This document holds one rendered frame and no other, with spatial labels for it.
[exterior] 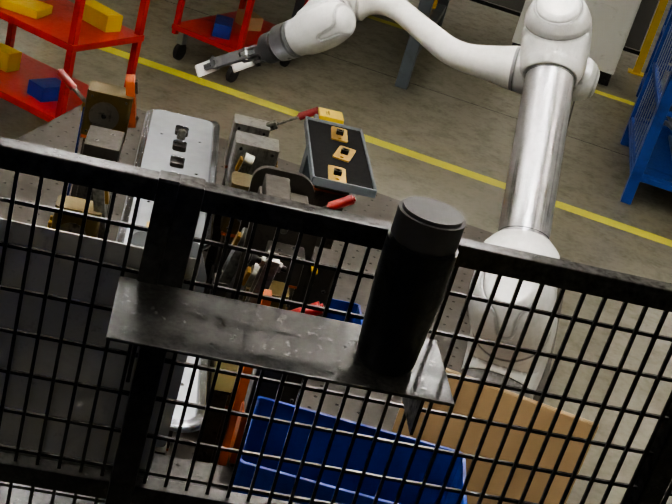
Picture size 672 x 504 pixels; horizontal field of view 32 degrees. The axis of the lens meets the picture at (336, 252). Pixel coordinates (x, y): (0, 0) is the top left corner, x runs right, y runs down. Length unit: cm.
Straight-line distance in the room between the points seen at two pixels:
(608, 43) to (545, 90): 669
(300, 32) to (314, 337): 156
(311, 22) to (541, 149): 68
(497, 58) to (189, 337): 157
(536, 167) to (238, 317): 116
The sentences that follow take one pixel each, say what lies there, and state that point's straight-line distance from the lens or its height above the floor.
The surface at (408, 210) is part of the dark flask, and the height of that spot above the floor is 161.
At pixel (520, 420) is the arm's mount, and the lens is 223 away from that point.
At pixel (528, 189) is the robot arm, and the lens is 229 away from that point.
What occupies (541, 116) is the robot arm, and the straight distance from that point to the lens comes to 236.
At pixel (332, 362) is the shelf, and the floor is 143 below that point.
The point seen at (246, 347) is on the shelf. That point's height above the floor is 143.
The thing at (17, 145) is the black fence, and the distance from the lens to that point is 125.
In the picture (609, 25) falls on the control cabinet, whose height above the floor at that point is 44.
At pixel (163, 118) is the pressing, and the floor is 100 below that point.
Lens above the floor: 203
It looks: 24 degrees down
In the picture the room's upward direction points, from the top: 16 degrees clockwise
